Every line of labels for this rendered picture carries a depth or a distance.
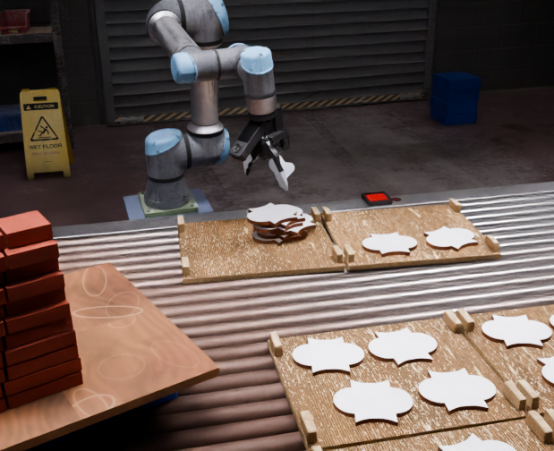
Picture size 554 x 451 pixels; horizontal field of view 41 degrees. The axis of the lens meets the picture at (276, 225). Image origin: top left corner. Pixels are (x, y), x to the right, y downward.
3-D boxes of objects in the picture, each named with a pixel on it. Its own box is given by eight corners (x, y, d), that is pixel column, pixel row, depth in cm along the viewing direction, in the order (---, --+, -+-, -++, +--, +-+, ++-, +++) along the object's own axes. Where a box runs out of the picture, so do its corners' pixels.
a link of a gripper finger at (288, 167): (305, 180, 187) (287, 148, 187) (289, 189, 184) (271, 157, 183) (299, 183, 189) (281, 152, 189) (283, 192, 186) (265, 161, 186)
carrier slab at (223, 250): (177, 227, 213) (176, 223, 212) (316, 217, 219) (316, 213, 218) (183, 285, 181) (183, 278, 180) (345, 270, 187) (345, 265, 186)
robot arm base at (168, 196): (140, 193, 245) (138, 165, 240) (184, 187, 249) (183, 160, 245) (149, 212, 232) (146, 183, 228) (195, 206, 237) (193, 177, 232)
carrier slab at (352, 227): (320, 217, 219) (320, 213, 218) (452, 208, 224) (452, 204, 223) (348, 271, 187) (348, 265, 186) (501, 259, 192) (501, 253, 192)
